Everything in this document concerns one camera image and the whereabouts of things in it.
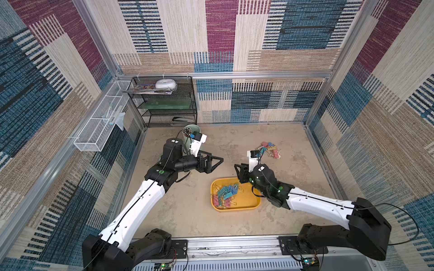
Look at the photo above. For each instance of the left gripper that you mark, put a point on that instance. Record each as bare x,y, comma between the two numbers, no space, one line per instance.
206,168

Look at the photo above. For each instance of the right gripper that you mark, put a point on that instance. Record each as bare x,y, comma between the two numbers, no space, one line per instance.
244,172

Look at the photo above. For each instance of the teal binder clip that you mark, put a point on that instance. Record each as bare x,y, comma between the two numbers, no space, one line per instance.
225,193
233,189

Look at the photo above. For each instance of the yellow storage tray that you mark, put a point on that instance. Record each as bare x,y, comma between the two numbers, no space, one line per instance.
244,200

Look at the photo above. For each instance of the pink binder clip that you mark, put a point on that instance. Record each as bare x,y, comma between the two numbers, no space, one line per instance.
276,154
215,201

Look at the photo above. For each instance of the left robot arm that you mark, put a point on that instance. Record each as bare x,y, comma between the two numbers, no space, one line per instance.
113,249

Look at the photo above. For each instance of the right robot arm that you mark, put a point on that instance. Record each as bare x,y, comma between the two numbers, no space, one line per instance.
356,224

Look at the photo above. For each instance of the mint green pen cup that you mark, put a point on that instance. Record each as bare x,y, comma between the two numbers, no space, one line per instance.
187,131

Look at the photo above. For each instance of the magazines on shelf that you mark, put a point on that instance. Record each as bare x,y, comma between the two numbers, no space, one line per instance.
150,89

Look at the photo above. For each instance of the white round device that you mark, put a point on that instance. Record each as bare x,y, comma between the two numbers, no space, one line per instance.
166,84

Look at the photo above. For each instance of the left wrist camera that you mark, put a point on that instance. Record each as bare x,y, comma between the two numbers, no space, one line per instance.
197,139

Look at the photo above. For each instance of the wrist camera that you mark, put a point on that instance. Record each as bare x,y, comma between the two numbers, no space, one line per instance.
197,139
253,159

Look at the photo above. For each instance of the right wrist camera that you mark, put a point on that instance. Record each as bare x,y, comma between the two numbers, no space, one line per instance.
253,159

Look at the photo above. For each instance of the black wire shelf rack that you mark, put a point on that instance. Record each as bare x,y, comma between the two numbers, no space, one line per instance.
178,109

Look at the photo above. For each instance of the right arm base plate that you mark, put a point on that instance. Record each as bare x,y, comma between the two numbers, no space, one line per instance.
290,245

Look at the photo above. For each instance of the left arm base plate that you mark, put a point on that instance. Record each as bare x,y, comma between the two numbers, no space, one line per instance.
177,249

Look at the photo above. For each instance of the white wire wall basket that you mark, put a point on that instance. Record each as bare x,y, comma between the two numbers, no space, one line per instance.
107,115

